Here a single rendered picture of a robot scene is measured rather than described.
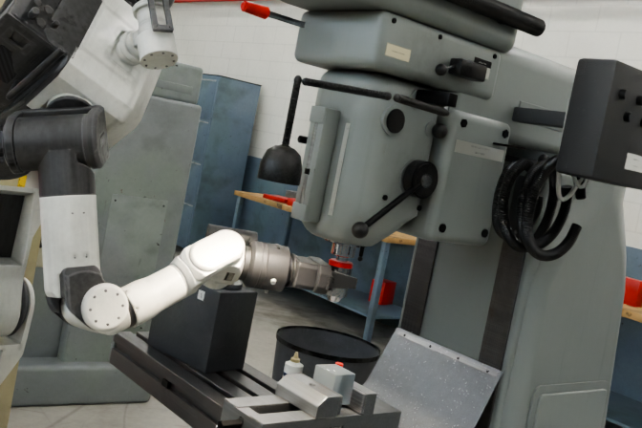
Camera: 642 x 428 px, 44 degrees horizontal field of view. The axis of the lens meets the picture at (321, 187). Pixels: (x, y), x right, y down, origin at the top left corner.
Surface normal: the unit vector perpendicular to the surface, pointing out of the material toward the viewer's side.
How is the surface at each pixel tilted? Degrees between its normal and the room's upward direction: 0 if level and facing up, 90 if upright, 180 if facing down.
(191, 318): 90
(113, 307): 77
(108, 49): 58
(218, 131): 90
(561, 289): 88
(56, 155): 82
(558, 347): 88
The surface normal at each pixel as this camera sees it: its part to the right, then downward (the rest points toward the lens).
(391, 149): 0.62, 0.16
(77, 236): 0.59, -0.07
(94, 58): 0.72, -0.36
